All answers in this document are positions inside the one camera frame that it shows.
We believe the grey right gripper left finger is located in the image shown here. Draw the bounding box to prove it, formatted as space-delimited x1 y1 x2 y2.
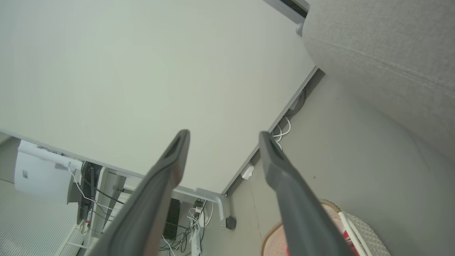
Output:
88 129 191 256

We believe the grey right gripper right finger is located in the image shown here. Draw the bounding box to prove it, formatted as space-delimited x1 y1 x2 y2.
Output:
259 131 356 256

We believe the red cloth garment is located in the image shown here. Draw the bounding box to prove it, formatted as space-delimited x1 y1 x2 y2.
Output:
342 229 356 249

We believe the light grey fabric sofa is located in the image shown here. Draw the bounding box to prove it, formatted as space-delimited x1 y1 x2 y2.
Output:
302 0 455 164

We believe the black computer box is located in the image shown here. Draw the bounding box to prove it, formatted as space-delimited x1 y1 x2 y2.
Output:
163 198 181 240

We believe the white desk leg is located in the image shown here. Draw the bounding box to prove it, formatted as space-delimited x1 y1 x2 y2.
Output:
91 167 127 235

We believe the white power strip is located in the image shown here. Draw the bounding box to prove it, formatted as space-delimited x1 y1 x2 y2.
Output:
189 210 204 256

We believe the black monitor stand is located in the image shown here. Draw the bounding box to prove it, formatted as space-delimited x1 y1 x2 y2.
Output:
68 162 103 225

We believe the small white adapter box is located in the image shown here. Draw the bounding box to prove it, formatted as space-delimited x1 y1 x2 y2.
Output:
241 162 255 180

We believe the grey partition corner foot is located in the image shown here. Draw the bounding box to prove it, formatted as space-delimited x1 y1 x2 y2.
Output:
194 188 227 229

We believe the woven laundry basket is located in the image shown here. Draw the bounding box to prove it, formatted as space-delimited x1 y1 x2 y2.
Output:
261 199 392 256

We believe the white box appliance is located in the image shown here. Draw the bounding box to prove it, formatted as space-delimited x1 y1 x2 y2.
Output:
14 140 83 205

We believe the thin white hanging cable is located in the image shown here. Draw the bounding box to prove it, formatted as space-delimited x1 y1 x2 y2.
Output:
68 166 119 214

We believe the white coiled floor cable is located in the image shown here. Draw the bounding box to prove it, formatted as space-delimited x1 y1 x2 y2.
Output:
272 116 292 150

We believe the grey partition post with foot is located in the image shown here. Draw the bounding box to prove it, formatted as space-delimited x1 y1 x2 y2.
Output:
263 0 310 37

